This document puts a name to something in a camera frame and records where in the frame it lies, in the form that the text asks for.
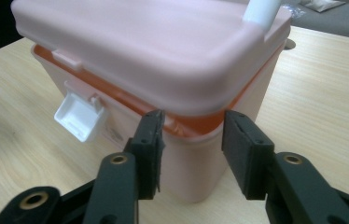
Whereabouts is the clear plastic bag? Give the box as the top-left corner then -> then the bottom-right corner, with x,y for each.
283,3 -> 306,19

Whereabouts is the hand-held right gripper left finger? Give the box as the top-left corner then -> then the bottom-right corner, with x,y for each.
83,108 -> 166,224

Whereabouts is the pink storage box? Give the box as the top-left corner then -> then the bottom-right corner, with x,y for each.
10,0 -> 292,203

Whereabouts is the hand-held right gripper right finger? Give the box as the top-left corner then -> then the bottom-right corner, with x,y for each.
221,110 -> 349,224

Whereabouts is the white flat bag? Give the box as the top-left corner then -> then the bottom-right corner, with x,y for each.
300,0 -> 347,13

